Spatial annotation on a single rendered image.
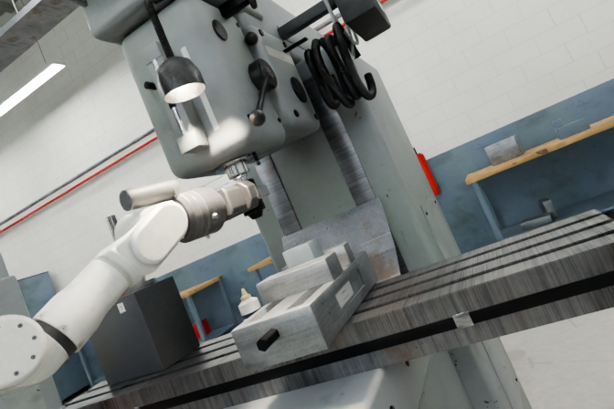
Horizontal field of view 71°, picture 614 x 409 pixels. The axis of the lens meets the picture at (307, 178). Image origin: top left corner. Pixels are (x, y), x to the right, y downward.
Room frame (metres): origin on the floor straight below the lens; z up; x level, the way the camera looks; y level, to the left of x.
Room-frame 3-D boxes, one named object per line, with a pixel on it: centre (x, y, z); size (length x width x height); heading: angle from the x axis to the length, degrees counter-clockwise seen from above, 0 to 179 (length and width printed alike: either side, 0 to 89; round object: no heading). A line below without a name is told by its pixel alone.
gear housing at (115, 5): (0.92, 0.11, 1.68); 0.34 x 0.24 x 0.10; 158
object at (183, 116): (0.78, 0.16, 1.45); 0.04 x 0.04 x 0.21; 68
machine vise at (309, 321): (0.83, 0.08, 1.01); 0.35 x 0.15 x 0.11; 159
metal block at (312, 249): (0.86, 0.07, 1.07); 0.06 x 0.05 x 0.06; 69
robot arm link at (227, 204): (0.81, 0.18, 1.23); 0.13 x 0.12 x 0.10; 53
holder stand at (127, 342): (1.08, 0.53, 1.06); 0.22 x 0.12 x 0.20; 61
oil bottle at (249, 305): (0.85, 0.20, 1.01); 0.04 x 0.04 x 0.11
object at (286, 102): (1.06, 0.05, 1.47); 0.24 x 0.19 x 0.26; 68
